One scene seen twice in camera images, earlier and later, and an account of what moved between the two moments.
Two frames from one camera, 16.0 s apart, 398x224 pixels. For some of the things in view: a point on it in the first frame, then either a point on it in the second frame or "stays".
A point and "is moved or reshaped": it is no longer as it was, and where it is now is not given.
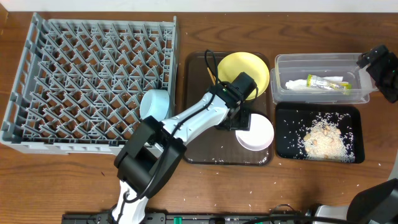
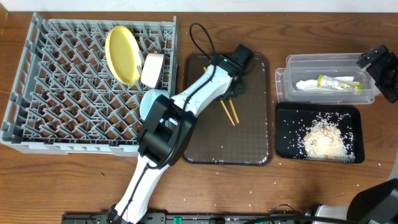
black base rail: [229, 218] stays
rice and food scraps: [329, 137] stays
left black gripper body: [237, 123] → [235, 89]
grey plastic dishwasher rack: [79, 86] stays
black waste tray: [314, 132] stays
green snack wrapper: [316, 81] is moved or reshaped
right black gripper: [376, 68] stays
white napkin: [302, 84] → [313, 84]
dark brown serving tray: [220, 148] stays
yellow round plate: [232, 65] → [124, 55]
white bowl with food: [259, 136] → [152, 69]
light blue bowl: [154, 102] stays
